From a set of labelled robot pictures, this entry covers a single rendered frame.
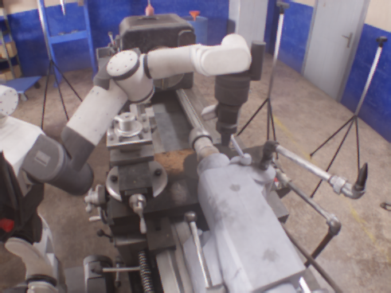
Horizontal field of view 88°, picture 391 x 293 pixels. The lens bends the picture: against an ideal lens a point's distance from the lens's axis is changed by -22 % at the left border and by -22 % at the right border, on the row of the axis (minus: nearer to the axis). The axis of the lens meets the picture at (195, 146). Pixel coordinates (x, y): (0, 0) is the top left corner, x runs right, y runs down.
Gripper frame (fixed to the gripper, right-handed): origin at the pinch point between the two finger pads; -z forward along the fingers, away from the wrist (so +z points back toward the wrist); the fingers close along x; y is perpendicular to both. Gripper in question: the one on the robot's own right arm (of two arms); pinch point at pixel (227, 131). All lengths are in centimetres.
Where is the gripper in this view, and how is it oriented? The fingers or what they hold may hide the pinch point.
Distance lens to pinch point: 70.9
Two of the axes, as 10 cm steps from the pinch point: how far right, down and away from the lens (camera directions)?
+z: 0.2, -7.8, -6.3
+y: 9.6, 1.8, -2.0
